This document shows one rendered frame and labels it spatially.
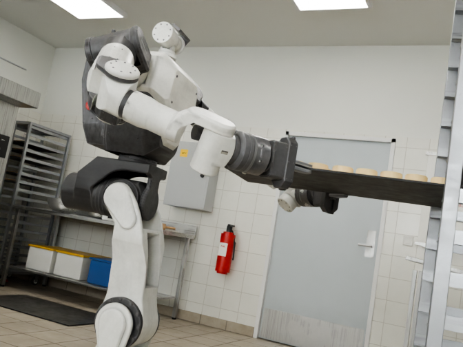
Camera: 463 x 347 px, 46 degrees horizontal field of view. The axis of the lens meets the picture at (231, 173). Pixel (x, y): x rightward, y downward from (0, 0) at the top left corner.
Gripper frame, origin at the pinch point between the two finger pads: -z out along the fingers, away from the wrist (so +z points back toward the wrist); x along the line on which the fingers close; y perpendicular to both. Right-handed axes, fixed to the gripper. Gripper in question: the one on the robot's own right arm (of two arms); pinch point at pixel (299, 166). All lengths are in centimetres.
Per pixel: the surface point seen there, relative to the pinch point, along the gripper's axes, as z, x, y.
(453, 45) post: -53, 49, 6
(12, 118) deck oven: 27, 68, 469
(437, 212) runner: -53, -2, 5
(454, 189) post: -21.6, -1.6, -26.5
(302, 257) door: -244, -21, 327
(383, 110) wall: -276, 129, 278
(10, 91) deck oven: 37, 86, 434
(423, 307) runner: -53, -29, 6
